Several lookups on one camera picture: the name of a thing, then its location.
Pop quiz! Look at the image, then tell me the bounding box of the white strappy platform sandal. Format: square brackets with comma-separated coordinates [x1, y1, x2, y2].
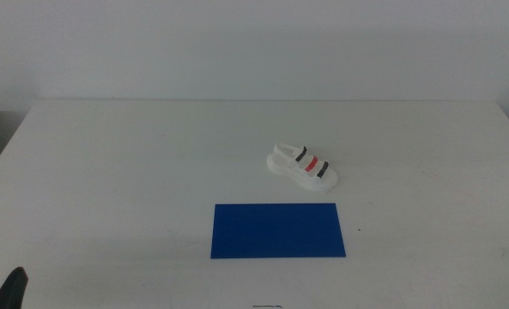
[265, 142, 339, 192]

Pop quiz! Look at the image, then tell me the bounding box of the blue rectangular mat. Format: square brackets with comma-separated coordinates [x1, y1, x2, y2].
[209, 203, 347, 260]

